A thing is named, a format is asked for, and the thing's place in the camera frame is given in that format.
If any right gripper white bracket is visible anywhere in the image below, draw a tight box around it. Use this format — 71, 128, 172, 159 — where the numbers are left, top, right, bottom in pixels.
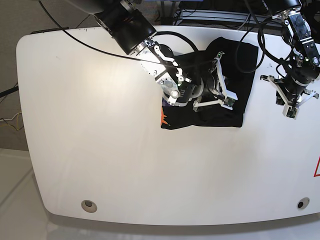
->
192, 51, 238, 112

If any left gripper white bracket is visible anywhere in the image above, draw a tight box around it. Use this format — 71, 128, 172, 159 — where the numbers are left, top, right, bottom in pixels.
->
260, 75, 320, 108

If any black T-shirt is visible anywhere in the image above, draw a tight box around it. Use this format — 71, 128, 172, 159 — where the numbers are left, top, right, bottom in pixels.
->
160, 37, 259, 130

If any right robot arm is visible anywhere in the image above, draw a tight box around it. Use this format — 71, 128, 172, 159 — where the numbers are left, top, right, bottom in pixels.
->
69, 0, 238, 112

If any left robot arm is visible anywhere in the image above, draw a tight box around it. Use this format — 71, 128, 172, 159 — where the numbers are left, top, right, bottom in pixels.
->
254, 0, 320, 118

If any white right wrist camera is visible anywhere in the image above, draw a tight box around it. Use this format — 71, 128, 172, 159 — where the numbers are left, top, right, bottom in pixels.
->
222, 94, 238, 110

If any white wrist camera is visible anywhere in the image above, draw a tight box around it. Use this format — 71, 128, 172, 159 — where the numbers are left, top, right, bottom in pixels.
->
222, 94, 238, 110
282, 105, 299, 120

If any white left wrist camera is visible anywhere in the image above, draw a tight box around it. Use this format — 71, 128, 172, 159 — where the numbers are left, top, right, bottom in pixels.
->
282, 105, 299, 120

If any aluminium frame rail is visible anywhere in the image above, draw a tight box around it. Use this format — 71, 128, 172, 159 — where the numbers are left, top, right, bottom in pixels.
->
174, 8, 276, 28

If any white floor cable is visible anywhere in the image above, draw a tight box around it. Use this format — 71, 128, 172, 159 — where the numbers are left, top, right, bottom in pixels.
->
0, 111, 21, 132

